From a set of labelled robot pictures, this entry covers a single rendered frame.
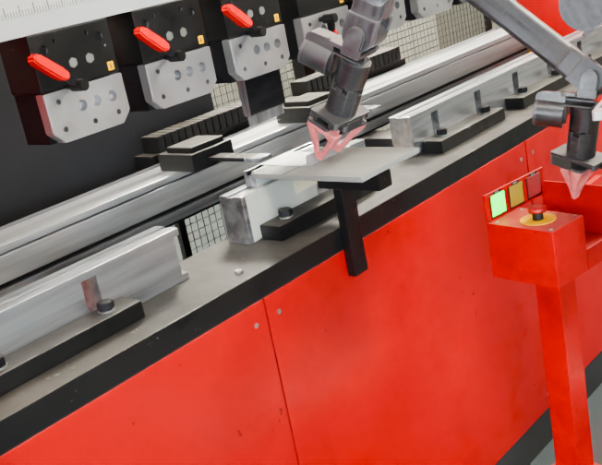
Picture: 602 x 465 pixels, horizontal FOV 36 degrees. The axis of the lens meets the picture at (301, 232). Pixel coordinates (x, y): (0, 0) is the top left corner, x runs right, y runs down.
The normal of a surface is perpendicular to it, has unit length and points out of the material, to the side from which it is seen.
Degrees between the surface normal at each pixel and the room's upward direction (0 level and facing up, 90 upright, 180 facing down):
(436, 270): 90
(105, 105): 90
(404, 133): 90
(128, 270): 90
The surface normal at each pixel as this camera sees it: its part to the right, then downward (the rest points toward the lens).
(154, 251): 0.75, 0.07
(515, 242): -0.74, 0.33
